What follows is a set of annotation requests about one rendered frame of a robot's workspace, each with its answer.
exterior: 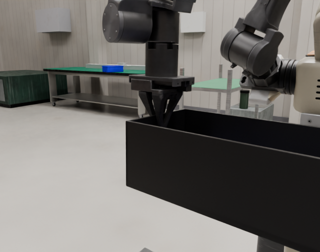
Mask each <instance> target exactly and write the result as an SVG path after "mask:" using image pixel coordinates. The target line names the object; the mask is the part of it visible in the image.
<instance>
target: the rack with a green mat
mask: <svg viewBox="0 0 320 252"><path fill-rule="evenodd" d="M222 73H223V64H219V75H218V78H216V79H211V80H206V81H201V82H196V83H194V84H193V85H192V86H191V90H192V91H203V92H216V93H218V95H217V113H220V111H221V93H226V107H225V114H228V115H230V110H231V94H232V93H233V92H236V91H239V90H242V89H243V88H241V86H240V84H239V82H240V79H233V78H232V77H233V70H232V69H228V72H227V78H222ZM179 75H180V76H185V68H180V74H179ZM183 108H184V91H183V94H182V96H181V98H180V100H179V110H180V109H183ZM258 112H259V104H255V113H254V118H257V119H258Z"/></svg>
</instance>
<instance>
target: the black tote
mask: <svg viewBox="0 0 320 252"><path fill-rule="evenodd" d="M125 150H126V186H127V187H130V188H132V189H135V190H138V191H140V192H143V193H145V194H148V195H151V196H153V197H156V198H159V199H161V200H164V201H167V202H169V203H172V204H175V205H177V206H180V207H182V208H185V209H188V210H190V211H193V212H196V213H198V214H201V215H204V216H206V217H209V218H212V219H214V220H217V221H219V222H222V223H225V224H227V225H230V226H233V227H235V228H238V229H241V230H243V231H246V232H249V233H251V234H254V235H256V236H259V237H262V238H264V239H267V240H270V241H272V242H275V243H278V244H280V245H283V246H286V247H288V248H291V249H294V250H296V251H299V252H320V127H318V126H311V125H304V124H297V123H289V122H282V121H275V120H267V119H260V118H253V117H246V116H238V115H231V114H224V113H216V112H209V111H202V110H194V109H187V108H183V109H178V110H174V111H173V112H172V114H171V116H170V119H169V121H168V124H167V126H166V127H160V126H158V123H157V118H156V115H150V116H145V117H141V118H136V119H131V120H127V121H125Z"/></svg>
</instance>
